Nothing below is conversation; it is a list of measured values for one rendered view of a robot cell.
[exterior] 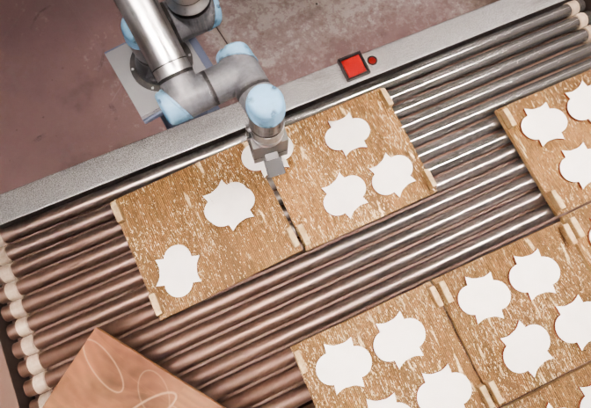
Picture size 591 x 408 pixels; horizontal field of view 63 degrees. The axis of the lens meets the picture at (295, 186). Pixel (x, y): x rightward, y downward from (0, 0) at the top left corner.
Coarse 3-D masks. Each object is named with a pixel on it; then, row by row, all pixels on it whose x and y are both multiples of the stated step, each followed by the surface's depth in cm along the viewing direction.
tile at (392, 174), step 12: (384, 156) 137; (396, 156) 137; (372, 168) 135; (384, 168) 136; (396, 168) 136; (408, 168) 136; (372, 180) 135; (384, 180) 135; (396, 180) 135; (408, 180) 135; (384, 192) 134; (396, 192) 134
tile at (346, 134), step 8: (336, 120) 139; (344, 120) 139; (352, 120) 139; (360, 120) 139; (336, 128) 138; (344, 128) 138; (352, 128) 138; (360, 128) 138; (368, 128) 138; (328, 136) 137; (336, 136) 137; (344, 136) 138; (352, 136) 138; (360, 136) 138; (328, 144) 137; (336, 144) 137; (344, 144) 137; (352, 144) 137; (360, 144) 137; (344, 152) 136
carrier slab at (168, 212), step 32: (224, 160) 135; (160, 192) 132; (192, 192) 132; (256, 192) 133; (128, 224) 129; (160, 224) 130; (192, 224) 130; (256, 224) 131; (288, 224) 131; (160, 256) 128; (224, 256) 128; (256, 256) 129; (288, 256) 129; (160, 288) 125; (192, 288) 126; (224, 288) 126; (160, 320) 124
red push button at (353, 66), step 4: (356, 56) 146; (344, 60) 146; (348, 60) 146; (352, 60) 146; (356, 60) 146; (360, 60) 146; (344, 64) 145; (348, 64) 145; (352, 64) 145; (356, 64) 145; (360, 64) 145; (344, 68) 145; (348, 68) 145; (352, 68) 145; (356, 68) 145; (360, 68) 145; (364, 68) 145; (348, 72) 145; (352, 72) 145; (356, 72) 145; (360, 72) 145
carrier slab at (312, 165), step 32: (288, 128) 138; (320, 128) 139; (384, 128) 140; (288, 160) 136; (320, 160) 136; (352, 160) 137; (416, 160) 138; (288, 192) 134; (320, 192) 134; (416, 192) 135; (320, 224) 132; (352, 224) 132
